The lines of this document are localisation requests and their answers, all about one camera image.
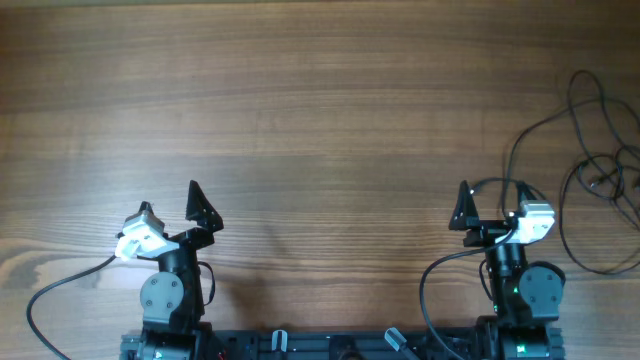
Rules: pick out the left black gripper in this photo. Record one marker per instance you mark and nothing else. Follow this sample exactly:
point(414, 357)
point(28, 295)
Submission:
point(206, 219)

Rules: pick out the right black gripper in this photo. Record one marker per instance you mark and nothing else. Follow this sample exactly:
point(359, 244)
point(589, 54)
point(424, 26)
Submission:
point(466, 217)

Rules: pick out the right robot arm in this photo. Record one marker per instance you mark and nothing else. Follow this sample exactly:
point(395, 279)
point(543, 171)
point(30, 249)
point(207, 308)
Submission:
point(526, 296)

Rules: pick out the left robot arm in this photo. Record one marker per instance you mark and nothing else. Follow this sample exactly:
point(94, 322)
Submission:
point(172, 299)

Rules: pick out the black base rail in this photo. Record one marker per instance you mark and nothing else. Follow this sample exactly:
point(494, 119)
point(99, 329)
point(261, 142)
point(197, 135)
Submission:
point(470, 343)

